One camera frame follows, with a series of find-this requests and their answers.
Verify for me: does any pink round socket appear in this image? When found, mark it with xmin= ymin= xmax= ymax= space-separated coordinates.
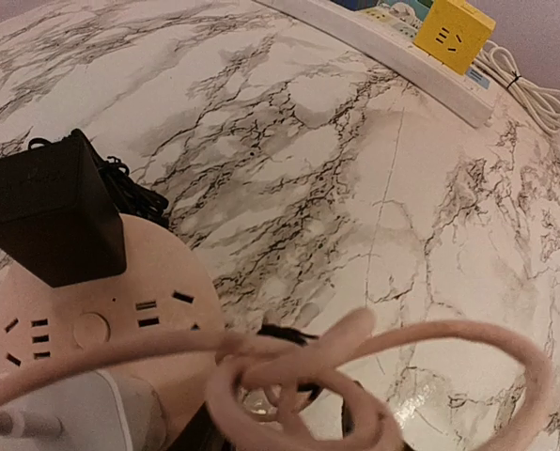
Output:
xmin=0 ymin=215 xmax=225 ymax=450

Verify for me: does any pink usb cable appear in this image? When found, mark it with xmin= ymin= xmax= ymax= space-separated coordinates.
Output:
xmin=0 ymin=307 xmax=556 ymax=451

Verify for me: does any white multicolour power strip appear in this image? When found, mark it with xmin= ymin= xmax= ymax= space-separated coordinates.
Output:
xmin=261 ymin=1 xmax=498 ymax=128

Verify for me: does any black power adapter with cable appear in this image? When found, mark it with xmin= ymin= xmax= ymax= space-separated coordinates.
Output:
xmin=0 ymin=129 xmax=169 ymax=288

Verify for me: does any yellow cube socket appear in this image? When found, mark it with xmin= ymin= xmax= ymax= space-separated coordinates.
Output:
xmin=413 ymin=0 xmax=496 ymax=75

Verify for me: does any white usb charger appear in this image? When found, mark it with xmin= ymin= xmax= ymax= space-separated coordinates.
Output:
xmin=0 ymin=371 xmax=145 ymax=450

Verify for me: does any teal power strip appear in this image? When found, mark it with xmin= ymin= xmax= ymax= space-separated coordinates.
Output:
xmin=386 ymin=1 xmax=560 ymax=134

